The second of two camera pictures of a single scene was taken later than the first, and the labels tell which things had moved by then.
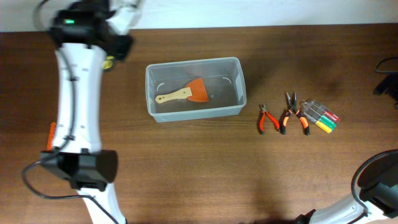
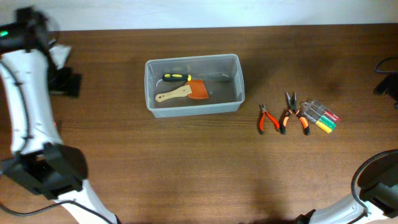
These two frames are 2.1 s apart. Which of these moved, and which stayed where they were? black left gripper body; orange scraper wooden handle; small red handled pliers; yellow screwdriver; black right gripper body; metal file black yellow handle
Moved: black left gripper body; metal file black yellow handle
Stayed: small red handled pliers; black right gripper body; yellow screwdriver; orange scraper wooden handle
